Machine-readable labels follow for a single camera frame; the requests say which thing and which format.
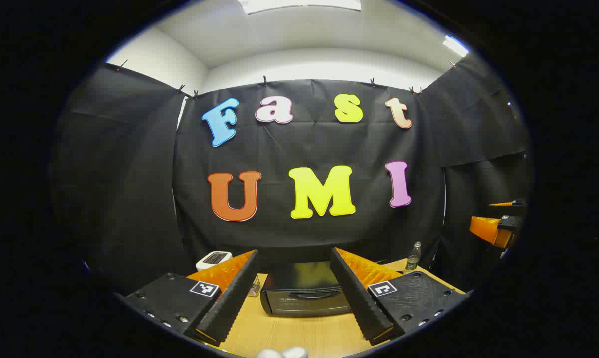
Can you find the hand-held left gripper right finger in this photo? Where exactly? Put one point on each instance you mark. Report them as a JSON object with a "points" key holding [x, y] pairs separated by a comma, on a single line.
{"points": [[359, 303]]}

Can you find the small glass jar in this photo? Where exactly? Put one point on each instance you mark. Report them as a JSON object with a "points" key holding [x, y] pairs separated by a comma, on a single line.
{"points": [[253, 287]]}

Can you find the ceiling light panel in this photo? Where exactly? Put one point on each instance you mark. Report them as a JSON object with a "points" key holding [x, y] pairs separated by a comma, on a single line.
{"points": [[456, 45], [299, 5]]}

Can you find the black electric oven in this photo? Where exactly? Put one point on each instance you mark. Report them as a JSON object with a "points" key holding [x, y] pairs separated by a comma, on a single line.
{"points": [[304, 298]]}

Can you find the white toaster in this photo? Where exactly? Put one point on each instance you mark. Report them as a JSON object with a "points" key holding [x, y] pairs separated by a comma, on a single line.
{"points": [[212, 259]]}

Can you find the clear plastic water bottle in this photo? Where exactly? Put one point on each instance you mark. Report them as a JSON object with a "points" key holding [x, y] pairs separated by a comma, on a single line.
{"points": [[413, 258]]}

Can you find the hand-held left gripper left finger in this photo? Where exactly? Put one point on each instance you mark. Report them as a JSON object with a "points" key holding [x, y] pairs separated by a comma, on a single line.
{"points": [[232, 303]]}

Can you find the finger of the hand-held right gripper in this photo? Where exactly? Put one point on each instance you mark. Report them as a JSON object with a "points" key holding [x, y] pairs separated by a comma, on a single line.
{"points": [[518, 203], [508, 225]]}

